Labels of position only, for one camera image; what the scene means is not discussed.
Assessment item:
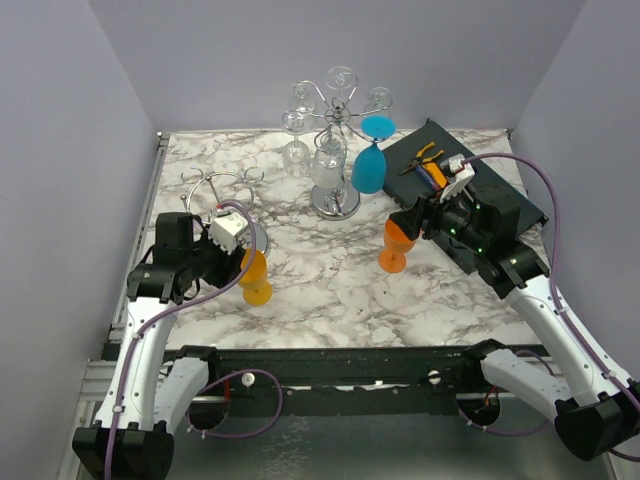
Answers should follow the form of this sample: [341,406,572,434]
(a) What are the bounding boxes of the purple cable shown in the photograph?
[462,152,640,464]
[102,199,285,480]

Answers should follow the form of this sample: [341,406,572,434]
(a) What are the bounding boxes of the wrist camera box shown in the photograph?
[208,211,249,255]
[439,154,475,203]

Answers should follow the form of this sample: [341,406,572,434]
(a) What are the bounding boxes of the blue red screwdriver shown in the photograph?
[415,166,442,192]

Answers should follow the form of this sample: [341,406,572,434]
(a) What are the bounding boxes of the clear wine glass front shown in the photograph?
[282,110,313,179]

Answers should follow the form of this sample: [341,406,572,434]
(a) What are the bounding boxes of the dark flat equipment box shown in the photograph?
[379,117,550,276]

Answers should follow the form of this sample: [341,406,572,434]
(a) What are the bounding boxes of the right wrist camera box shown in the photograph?
[439,154,475,203]

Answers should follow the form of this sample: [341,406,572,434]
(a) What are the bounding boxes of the blue plastic goblet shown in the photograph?
[351,115,396,194]

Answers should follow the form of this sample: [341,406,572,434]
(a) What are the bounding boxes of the tall clear flute glass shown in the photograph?
[325,65,359,104]

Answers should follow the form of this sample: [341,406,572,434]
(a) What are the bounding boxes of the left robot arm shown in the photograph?
[72,202,255,479]

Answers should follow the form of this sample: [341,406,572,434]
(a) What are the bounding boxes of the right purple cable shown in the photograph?
[462,152,640,464]

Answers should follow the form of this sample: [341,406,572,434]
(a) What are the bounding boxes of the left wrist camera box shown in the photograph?
[208,211,249,255]

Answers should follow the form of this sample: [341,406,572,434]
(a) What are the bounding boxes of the yellow plastic goblet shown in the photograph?
[239,251,273,306]

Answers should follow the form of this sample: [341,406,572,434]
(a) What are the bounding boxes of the yellow utility knife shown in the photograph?
[425,162,448,190]

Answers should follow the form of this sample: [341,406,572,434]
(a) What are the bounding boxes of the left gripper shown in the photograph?
[185,224,246,289]

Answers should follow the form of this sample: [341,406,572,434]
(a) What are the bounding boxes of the tall chrome glass rack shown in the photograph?
[282,66,396,221]

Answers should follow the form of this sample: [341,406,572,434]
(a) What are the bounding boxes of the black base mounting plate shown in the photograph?
[99,324,576,419]

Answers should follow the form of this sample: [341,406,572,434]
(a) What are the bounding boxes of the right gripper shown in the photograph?
[389,181,489,253]

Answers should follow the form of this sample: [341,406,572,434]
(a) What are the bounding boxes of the clear wine glass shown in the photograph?
[363,87,393,118]
[310,132,346,189]
[289,81,316,116]
[282,110,313,179]

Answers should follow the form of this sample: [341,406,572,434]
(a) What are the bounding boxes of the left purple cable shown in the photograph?
[102,199,285,480]

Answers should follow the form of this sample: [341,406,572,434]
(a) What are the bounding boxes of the yellow handled pliers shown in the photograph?
[399,142,444,175]

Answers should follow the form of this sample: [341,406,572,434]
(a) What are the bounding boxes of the orange plastic goblet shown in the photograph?
[378,219,416,273]

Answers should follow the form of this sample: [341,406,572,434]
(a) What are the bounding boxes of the aluminium rail frame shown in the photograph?
[54,130,619,480]

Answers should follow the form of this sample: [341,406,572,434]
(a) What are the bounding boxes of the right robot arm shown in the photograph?
[389,187,639,461]

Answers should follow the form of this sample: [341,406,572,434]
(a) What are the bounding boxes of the small chrome glass rack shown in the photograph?
[179,168,271,266]

